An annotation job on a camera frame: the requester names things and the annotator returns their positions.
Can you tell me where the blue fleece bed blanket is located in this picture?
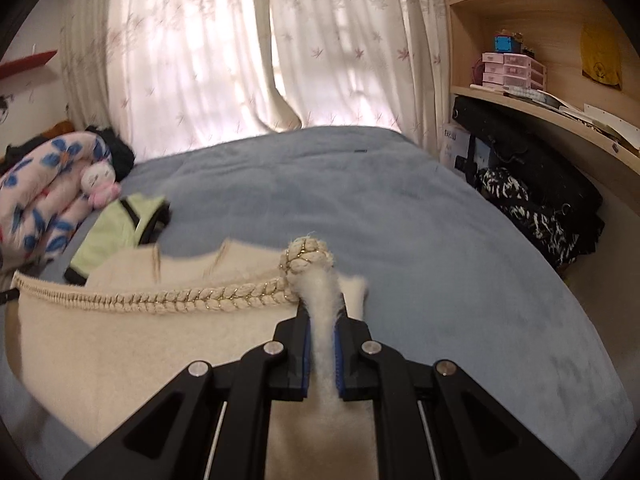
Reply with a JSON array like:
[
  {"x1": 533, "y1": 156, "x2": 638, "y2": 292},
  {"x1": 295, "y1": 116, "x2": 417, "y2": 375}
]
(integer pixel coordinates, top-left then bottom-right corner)
[{"x1": 1, "y1": 127, "x2": 634, "y2": 479}]

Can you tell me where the white box under shelf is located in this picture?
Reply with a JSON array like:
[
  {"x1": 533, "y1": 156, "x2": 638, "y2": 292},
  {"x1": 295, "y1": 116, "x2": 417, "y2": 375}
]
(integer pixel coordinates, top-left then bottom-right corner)
[{"x1": 439, "y1": 122, "x2": 491, "y2": 179}]

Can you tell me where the orange headboard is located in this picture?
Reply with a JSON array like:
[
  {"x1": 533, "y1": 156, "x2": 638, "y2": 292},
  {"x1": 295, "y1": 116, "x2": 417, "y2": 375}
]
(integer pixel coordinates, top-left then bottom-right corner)
[{"x1": 41, "y1": 120, "x2": 75, "y2": 140}]

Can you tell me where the white floral sheer curtain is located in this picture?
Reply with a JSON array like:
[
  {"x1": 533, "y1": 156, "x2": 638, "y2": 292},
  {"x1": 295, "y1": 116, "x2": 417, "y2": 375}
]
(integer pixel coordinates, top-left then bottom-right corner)
[{"x1": 61, "y1": 0, "x2": 449, "y2": 160}]

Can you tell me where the wooden curved shelf unit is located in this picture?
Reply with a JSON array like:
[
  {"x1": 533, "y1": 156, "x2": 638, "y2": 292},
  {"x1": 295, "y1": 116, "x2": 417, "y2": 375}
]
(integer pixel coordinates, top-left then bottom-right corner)
[{"x1": 439, "y1": 0, "x2": 640, "y2": 212}]

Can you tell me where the cream fuzzy knit cardigan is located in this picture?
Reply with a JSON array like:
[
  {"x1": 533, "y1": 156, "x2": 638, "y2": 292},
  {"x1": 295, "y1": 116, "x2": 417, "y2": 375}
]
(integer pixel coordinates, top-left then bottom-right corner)
[{"x1": 6, "y1": 236, "x2": 378, "y2": 479}]

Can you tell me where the white pink plush cat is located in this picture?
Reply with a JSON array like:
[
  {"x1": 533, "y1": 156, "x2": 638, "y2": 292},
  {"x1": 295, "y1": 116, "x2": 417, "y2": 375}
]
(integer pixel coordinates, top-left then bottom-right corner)
[{"x1": 80, "y1": 160, "x2": 120, "y2": 209}]

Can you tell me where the pink mini drawer organizer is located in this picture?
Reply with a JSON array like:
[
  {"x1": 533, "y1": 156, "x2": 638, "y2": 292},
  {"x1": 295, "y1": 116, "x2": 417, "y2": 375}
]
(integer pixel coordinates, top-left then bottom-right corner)
[{"x1": 482, "y1": 52, "x2": 547, "y2": 90}]

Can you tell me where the green and black folded garment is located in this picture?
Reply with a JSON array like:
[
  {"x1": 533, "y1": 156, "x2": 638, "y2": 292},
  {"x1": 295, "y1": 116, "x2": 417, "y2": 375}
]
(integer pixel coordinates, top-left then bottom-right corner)
[{"x1": 64, "y1": 193, "x2": 171, "y2": 286}]

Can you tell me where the black garment behind quilt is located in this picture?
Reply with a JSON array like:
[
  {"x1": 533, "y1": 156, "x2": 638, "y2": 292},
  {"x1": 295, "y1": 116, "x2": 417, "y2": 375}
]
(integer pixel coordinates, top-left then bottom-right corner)
[{"x1": 86, "y1": 125, "x2": 134, "y2": 183}]

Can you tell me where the floral folded quilt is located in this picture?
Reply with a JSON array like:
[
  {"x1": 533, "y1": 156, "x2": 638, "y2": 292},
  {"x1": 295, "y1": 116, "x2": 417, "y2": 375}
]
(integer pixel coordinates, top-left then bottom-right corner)
[{"x1": 0, "y1": 132, "x2": 111, "y2": 272}]

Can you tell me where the yellow item on shelf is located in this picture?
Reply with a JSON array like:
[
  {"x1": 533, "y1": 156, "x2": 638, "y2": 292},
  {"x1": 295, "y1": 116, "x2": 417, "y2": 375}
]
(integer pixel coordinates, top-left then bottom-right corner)
[{"x1": 579, "y1": 24, "x2": 623, "y2": 90}]

